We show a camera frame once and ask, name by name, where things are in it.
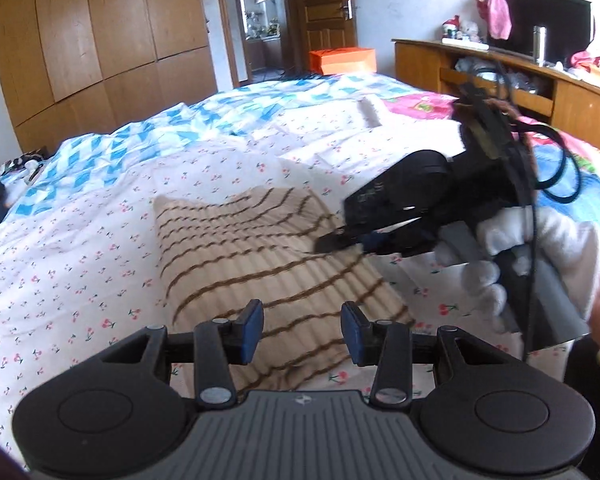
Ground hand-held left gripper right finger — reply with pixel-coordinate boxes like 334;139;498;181
340;301;508;408

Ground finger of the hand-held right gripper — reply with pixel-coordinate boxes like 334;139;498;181
313;232;439;260
336;216;424;237

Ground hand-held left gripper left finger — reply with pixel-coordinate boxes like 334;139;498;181
100;299;266;408

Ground beige brown striped ribbed sweater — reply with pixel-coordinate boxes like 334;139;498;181
152;187;416;391

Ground person's right hand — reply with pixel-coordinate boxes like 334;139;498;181
434;204;600;335

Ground pink cartoon print blanket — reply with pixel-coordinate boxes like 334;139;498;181
385;92;600;246

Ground orange box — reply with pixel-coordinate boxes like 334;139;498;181
309;47;377;76

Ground white power strip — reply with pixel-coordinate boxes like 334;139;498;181
442;37;490;51

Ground small toy figurines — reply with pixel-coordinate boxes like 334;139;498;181
441;15;481;43

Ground white cherry print bedsheet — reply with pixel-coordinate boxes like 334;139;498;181
0;100;531;456

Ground pink cloth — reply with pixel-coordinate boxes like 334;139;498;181
475;0;561;41

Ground blue white checked quilt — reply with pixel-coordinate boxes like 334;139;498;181
0;72;416;221

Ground black television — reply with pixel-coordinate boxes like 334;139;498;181
487;0;596;56

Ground wooden wardrobe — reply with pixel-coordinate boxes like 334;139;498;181
0;0;218;153

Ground black cable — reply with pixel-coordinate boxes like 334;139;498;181
472;57;583;361

